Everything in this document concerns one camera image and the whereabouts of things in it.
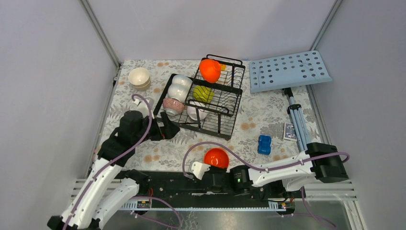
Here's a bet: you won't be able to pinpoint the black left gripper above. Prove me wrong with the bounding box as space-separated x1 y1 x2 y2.
133 111 180 145

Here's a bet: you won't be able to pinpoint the orange bowl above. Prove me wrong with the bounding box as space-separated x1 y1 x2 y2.
203 148 229 169
199 59 221 83

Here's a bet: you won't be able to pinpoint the plain beige bowl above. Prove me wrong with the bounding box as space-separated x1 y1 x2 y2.
133 80 151 91

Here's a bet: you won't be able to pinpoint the beige patterned bowl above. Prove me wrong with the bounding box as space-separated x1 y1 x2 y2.
128 67 150 86

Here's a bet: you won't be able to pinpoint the black wire dish rack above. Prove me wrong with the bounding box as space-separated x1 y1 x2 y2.
154 54 246 140

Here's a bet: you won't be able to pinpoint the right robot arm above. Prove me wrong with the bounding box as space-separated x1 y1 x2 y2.
189 142 350 197

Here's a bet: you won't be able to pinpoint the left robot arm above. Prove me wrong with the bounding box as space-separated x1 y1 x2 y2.
47 110 180 230

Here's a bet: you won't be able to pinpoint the white bowl in rack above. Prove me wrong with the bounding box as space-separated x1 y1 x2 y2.
167 84 189 103

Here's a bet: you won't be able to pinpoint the yellow-green bowl in rack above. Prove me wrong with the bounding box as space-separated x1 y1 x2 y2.
193 85 214 103

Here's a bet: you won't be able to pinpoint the pink patterned bowl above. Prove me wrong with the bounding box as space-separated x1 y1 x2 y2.
163 98 185 116

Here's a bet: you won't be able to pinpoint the white bowl front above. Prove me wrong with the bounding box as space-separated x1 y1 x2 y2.
187 101 208 121

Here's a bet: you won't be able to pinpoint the white bowl upper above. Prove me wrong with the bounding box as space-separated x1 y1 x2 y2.
172 74 192 88

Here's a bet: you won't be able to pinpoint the blue toy car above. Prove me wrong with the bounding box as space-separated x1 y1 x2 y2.
257 135 272 155

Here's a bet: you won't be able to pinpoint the floral table mat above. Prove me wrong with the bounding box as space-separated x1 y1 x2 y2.
95 59 321 174

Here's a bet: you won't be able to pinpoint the blue card deck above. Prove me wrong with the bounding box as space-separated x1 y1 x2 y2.
283 123 297 141

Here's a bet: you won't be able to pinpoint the blue tripod legs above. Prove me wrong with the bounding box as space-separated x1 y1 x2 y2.
282 88 311 151

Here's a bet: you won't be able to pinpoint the blue perforated stand tray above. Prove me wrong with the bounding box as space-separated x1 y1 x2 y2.
249 50 332 93

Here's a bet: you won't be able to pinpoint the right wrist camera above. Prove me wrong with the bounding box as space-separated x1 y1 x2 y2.
189 161 211 180

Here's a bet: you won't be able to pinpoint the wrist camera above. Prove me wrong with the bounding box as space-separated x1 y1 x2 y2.
189 161 211 180
133 99 155 119

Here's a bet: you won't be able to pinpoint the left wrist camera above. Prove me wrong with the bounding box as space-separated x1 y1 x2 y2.
133 99 155 119

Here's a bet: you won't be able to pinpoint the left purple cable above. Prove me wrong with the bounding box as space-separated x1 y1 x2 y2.
62 93 155 230

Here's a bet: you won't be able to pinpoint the purple cable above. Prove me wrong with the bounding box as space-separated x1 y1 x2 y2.
62 93 155 230
182 142 350 180

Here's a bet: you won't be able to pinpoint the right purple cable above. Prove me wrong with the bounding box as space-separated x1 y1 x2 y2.
182 142 350 180

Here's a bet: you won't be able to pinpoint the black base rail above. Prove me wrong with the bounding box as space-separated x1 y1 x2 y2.
116 170 302 209

